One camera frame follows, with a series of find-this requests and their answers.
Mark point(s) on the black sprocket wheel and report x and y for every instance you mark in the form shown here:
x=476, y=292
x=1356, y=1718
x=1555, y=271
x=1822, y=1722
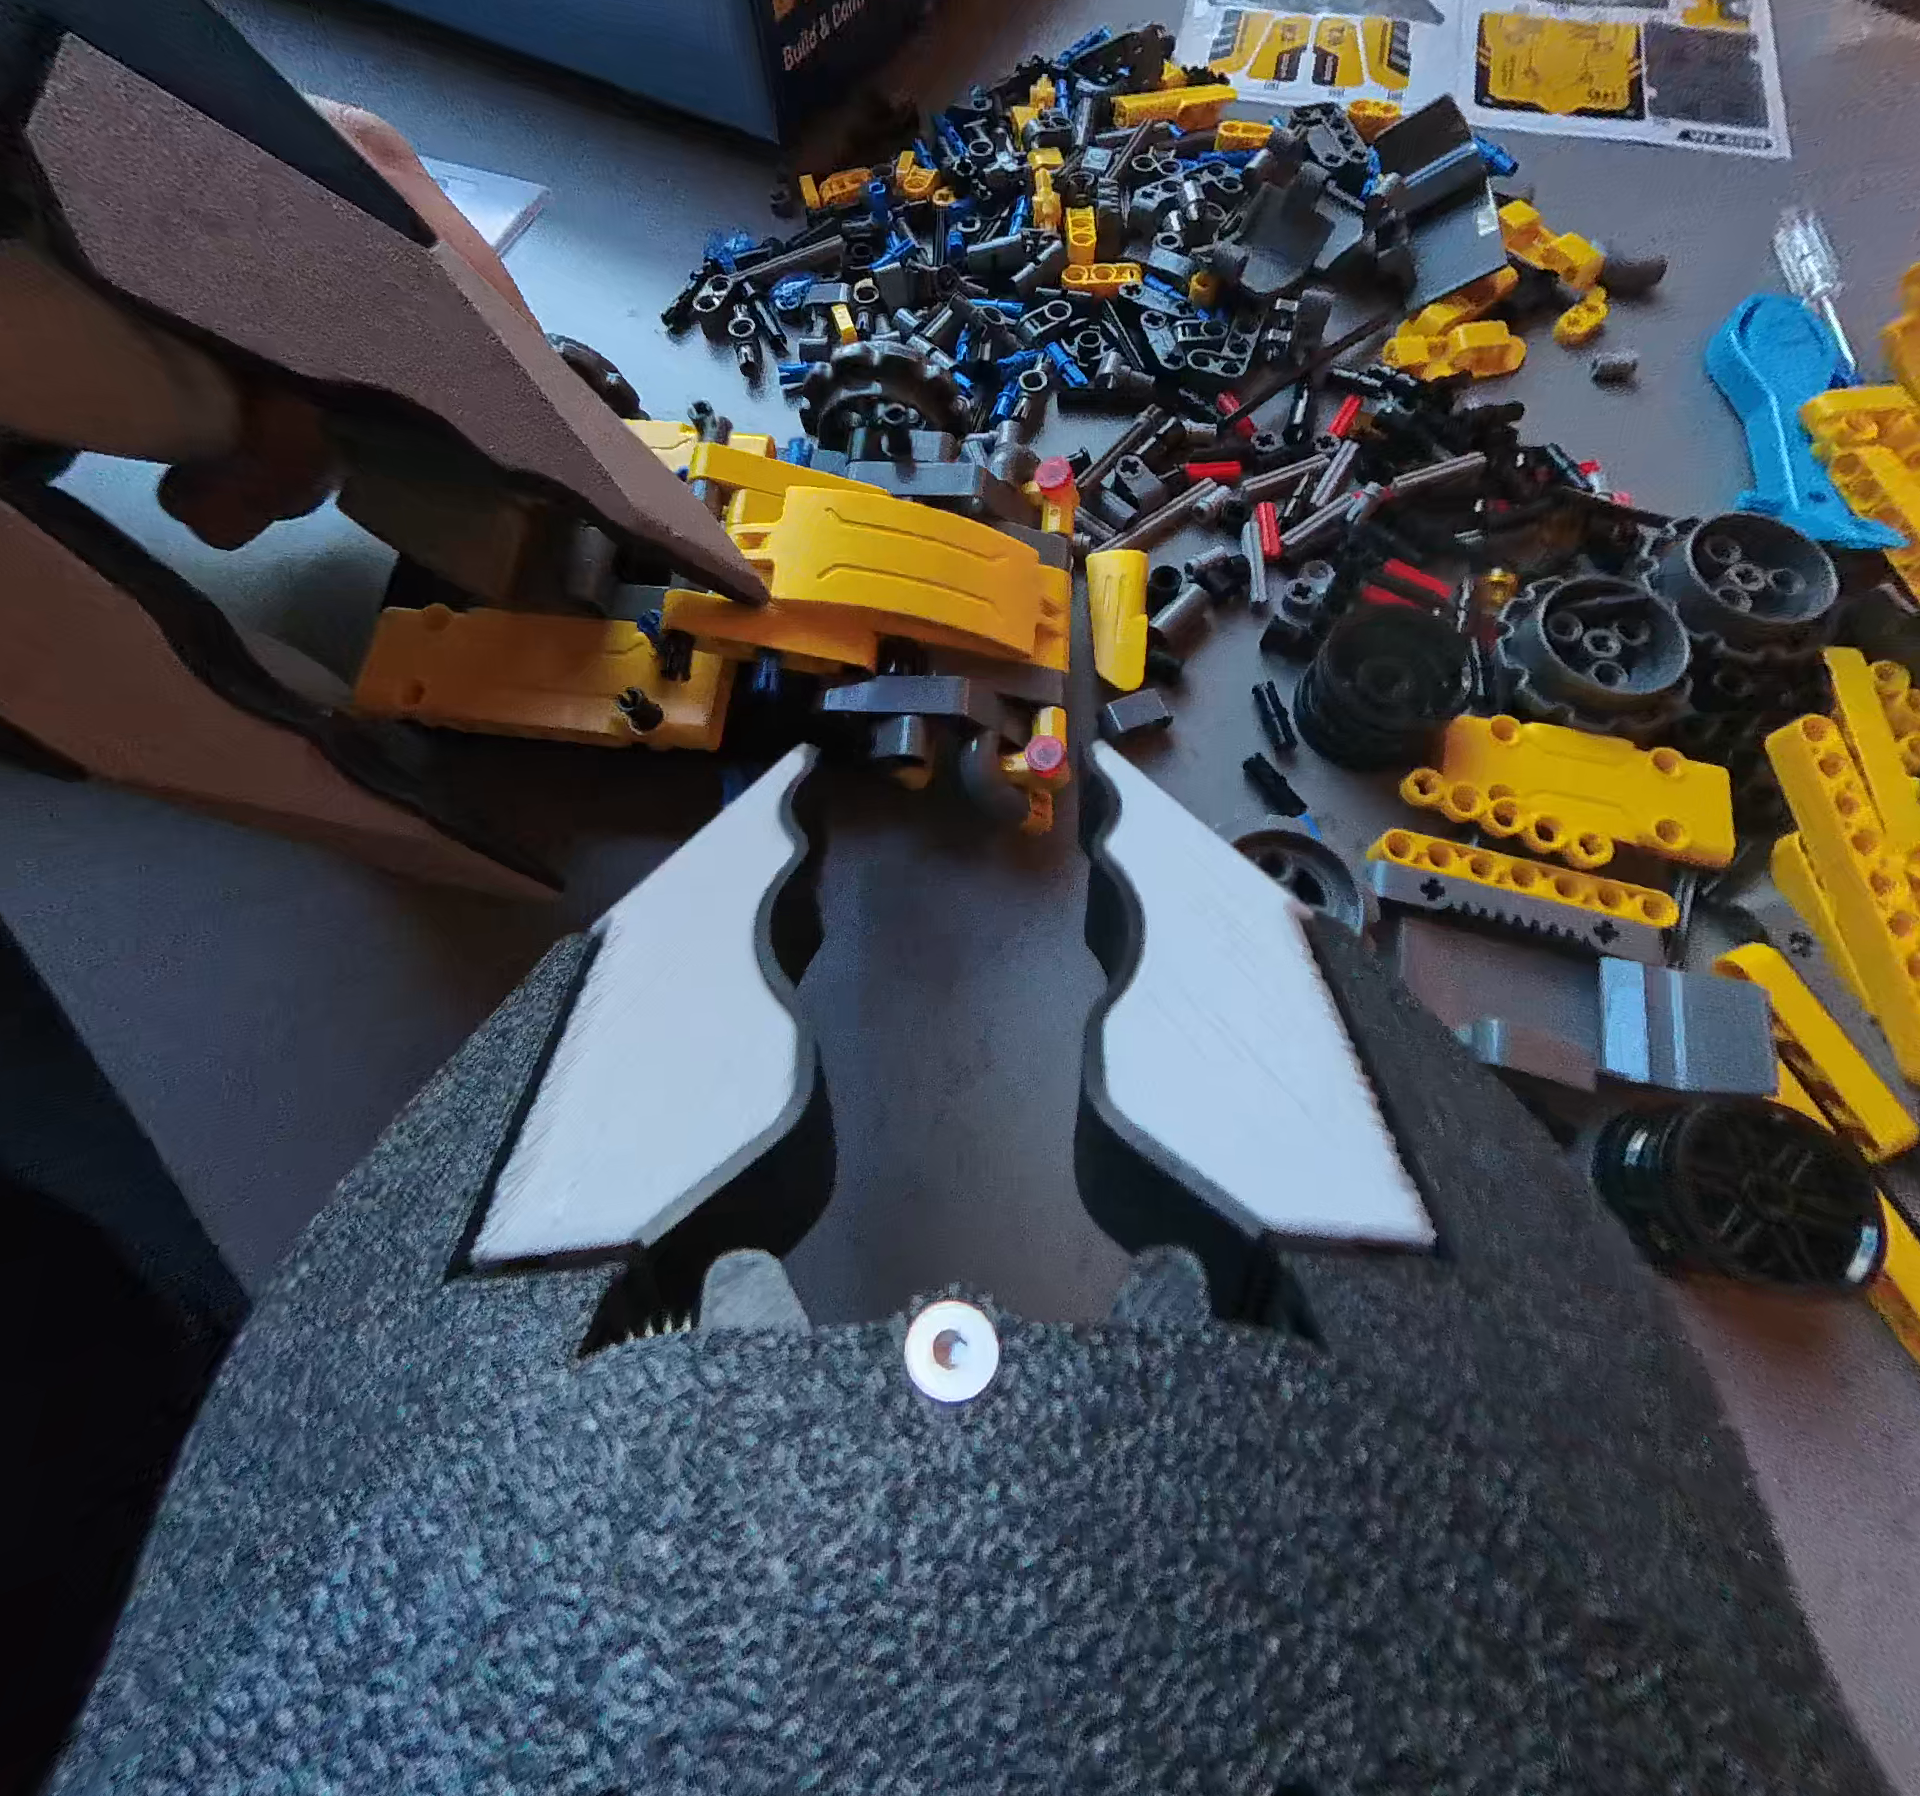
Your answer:
x=887, y=397
x=595, y=373

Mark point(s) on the small grey curved brick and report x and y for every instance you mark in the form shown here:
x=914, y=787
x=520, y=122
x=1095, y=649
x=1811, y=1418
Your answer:
x=1135, y=715

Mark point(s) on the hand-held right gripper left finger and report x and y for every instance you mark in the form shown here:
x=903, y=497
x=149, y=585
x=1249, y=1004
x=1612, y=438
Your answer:
x=659, y=1075

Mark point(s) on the black connector pin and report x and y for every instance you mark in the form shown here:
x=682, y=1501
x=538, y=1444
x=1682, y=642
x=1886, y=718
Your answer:
x=1276, y=783
x=1276, y=718

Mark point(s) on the pile of loose building bricks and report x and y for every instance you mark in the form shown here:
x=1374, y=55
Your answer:
x=1171, y=248

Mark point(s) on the yellow toy vehicle model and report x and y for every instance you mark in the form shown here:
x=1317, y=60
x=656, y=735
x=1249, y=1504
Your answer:
x=900, y=567

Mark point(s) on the person's left hand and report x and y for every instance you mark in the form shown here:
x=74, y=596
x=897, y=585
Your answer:
x=437, y=201

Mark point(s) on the black toy tyre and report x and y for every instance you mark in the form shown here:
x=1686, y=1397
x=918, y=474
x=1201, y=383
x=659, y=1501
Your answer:
x=1739, y=1187
x=1381, y=689

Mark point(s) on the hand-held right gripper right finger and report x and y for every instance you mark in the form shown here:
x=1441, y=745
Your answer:
x=1243, y=1075

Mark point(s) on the open instruction booklet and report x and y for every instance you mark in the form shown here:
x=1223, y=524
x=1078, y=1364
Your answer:
x=496, y=201

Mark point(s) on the grey desk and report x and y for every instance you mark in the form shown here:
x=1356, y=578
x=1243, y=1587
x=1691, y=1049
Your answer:
x=300, y=999

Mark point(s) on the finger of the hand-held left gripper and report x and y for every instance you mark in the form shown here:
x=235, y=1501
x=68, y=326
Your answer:
x=152, y=718
x=330, y=298

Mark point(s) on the small clear plastic piece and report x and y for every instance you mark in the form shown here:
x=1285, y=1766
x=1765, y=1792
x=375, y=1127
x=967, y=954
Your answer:
x=1805, y=268

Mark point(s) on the yellow curved panel brick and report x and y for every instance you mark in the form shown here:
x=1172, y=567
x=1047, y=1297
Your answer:
x=1118, y=596

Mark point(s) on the grey sprocket wheel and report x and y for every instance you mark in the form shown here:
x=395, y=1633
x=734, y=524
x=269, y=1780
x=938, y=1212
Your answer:
x=1749, y=571
x=1598, y=649
x=1306, y=874

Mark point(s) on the light blue brick tool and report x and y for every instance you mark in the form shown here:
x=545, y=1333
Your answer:
x=1772, y=353

